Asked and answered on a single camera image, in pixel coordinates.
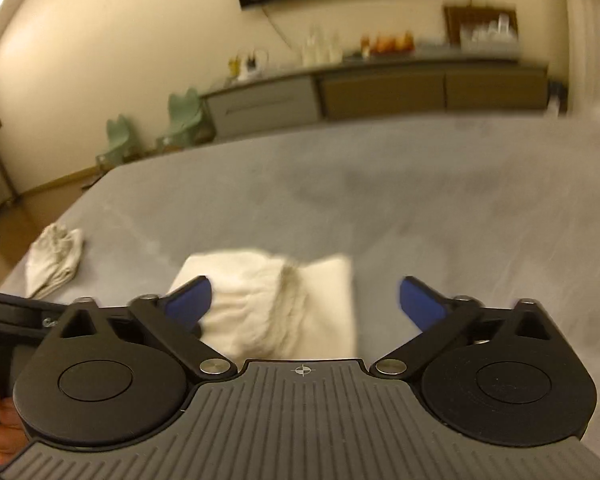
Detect glass jug set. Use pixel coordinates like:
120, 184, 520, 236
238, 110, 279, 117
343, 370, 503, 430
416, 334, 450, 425
300, 26, 343, 67

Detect green plastic chair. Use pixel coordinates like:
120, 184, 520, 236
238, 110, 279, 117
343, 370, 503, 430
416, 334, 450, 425
156, 88, 215, 153
96, 115, 142, 169

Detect green plastic chair far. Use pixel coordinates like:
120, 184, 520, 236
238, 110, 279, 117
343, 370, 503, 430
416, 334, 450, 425
96, 115, 142, 169

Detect long grey brown sideboard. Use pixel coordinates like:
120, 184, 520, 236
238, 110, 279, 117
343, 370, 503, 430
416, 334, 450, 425
204, 55, 548, 139

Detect brown framed board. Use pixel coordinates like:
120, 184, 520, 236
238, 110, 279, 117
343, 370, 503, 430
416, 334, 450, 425
442, 4, 518, 47

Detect white bottle on floor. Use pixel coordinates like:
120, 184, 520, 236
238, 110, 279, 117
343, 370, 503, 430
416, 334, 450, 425
546, 93, 568, 117

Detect small crumpled white cloth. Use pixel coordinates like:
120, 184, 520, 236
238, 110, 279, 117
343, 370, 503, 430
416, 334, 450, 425
24, 223, 84, 299

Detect fruit bowl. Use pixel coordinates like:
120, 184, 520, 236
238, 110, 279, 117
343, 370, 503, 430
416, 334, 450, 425
360, 32, 415, 58

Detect green plastic chair near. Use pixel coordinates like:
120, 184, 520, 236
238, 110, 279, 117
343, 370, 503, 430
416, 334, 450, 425
156, 88, 215, 153

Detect cream white sweater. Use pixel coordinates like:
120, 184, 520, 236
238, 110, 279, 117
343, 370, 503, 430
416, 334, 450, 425
170, 249, 358, 366

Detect grey storage basket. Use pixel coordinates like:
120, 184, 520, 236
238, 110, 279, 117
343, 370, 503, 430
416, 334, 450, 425
460, 22, 520, 58

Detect small items with cables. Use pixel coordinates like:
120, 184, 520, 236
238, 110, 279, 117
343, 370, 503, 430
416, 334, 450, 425
227, 48, 270, 82

